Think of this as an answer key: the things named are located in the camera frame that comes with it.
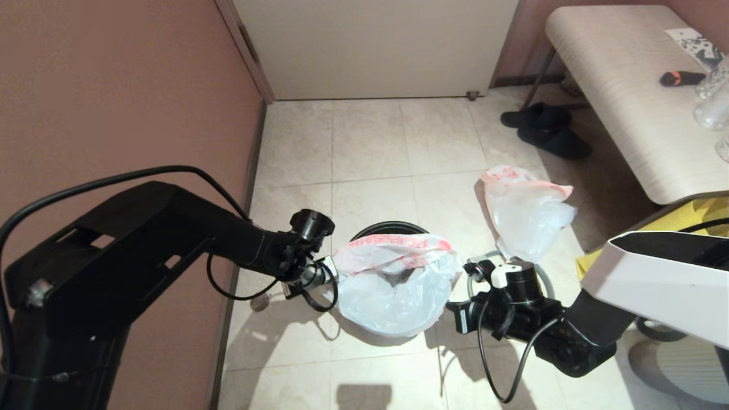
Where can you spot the yellow fabric bag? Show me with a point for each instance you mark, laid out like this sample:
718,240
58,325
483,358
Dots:
695,213

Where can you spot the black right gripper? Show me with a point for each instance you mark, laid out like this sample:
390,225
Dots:
512,307

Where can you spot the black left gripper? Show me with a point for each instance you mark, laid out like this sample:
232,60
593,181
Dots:
304,256

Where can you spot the beige ribbed round stool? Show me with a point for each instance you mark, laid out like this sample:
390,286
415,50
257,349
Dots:
683,370

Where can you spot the light striped shoe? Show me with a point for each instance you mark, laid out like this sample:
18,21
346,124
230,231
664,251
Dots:
570,87

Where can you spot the dark blue slipper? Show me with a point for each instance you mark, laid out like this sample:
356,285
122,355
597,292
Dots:
541,116
555,143

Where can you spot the beige wood-grain table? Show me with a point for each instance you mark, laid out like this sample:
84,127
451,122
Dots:
626,85

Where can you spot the black-and-white printed paper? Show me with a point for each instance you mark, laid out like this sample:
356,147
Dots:
696,48

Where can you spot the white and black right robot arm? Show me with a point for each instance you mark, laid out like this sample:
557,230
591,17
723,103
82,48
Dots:
655,285

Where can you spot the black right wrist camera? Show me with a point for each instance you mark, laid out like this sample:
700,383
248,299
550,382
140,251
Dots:
478,269

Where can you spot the white door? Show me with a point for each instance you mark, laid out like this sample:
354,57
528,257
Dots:
370,45

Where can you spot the round metal floor drain cover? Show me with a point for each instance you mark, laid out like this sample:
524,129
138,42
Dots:
259,304

